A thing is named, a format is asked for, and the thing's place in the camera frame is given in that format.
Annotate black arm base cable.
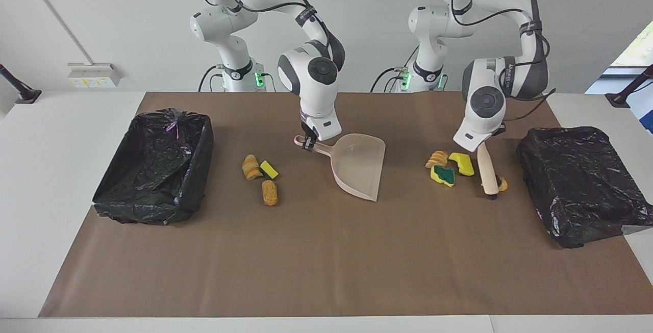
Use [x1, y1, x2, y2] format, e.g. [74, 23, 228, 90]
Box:
[198, 64, 277, 92]
[371, 46, 420, 93]

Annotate green topped yellow sponge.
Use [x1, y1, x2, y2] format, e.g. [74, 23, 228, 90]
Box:
[430, 164, 456, 188]

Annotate notched yellow sponge piece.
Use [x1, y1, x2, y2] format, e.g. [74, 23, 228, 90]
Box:
[448, 152, 475, 177]

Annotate brown oblong bread toy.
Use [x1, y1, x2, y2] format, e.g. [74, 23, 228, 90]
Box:
[261, 180, 279, 207]

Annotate black right arm base cable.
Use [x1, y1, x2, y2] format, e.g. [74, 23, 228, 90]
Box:
[198, 64, 277, 92]

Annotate beige hand brush black bristles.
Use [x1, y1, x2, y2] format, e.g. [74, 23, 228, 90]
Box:
[476, 141, 502, 201]

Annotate black left arm gripper cable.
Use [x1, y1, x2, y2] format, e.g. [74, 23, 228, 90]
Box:
[451, 0, 557, 122]

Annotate black arm gripper cable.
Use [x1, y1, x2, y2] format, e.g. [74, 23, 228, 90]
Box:
[451, 0, 557, 122]
[188, 0, 335, 50]

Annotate black right arm gripper cable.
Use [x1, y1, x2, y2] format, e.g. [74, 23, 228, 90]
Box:
[188, 0, 335, 50]

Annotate brown paper table mat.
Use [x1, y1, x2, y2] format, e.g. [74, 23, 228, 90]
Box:
[38, 92, 653, 318]

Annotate black left arm base cable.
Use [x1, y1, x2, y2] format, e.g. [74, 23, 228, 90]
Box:
[371, 46, 420, 93]

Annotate bin lined with black bag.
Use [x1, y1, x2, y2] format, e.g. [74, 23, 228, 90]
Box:
[516, 126, 653, 249]
[92, 108, 214, 225]

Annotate beige plastic dustpan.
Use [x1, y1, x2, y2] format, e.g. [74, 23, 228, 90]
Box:
[294, 133, 386, 202]

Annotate orange striped croissant toy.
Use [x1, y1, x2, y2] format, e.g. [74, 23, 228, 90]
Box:
[425, 150, 449, 169]
[242, 154, 263, 181]

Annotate bright window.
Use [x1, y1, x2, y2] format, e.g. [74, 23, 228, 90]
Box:
[610, 19, 653, 68]

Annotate white wall socket box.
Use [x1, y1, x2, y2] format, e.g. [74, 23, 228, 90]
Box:
[67, 63, 122, 88]

